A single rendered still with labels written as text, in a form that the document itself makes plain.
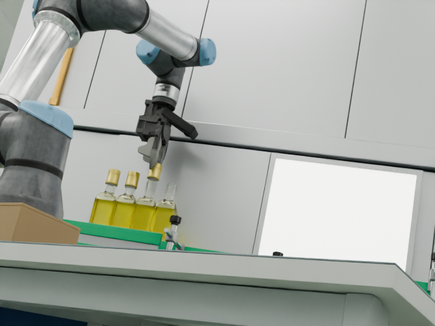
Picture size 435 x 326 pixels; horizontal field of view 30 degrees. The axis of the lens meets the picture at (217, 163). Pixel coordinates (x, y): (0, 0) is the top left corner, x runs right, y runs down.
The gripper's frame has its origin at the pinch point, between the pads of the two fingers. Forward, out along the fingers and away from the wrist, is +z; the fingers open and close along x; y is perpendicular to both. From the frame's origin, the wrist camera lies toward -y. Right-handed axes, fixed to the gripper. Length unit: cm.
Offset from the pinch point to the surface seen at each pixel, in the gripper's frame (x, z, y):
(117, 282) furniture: 77, 48, -24
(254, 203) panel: -12.0, 2.7, -27.1
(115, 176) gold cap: 0.9, 4.6, 10.5
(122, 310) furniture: 78, 53, -26
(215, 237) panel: -12.0, 14.1, -18.0
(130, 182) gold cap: 1.5, 5.7, 5.7
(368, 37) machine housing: -15, -56, -52
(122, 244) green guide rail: 13.2, 26.3, -0.5
